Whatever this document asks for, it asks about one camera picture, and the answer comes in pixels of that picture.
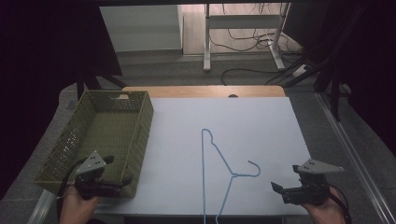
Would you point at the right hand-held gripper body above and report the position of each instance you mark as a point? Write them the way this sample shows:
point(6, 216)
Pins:
point(311, 193)

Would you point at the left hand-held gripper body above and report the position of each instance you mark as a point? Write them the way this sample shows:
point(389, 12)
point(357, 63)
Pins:
point(90, 183)

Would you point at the green woven plastic basket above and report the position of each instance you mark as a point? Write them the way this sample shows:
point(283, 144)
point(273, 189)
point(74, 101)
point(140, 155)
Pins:
point(109, 130)

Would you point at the person's right hand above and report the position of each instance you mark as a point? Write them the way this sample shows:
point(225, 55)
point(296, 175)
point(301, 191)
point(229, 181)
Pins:
point(323, 213)

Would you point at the person's left hand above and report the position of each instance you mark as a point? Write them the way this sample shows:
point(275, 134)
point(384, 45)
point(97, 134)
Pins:
point(76, 207)

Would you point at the white table mat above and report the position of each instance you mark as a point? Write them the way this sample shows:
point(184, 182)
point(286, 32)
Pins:
point(249, 130)

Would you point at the black metal stand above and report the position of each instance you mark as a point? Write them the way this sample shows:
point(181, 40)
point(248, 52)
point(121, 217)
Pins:
point(90, 81)
point(334, 90)

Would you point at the white power strip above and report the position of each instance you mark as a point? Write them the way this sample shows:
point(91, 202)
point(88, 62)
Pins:
point(299, 71)

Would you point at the white cabinet panel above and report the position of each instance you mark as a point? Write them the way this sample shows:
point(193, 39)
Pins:
point(140, 28)

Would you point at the aluminium rail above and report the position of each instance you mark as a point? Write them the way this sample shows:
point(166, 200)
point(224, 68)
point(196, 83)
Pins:
point(355, 155)
point(42, 207)

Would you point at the white metal desk frame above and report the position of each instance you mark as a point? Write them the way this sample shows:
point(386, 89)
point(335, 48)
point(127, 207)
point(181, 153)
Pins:
point(243, 21)

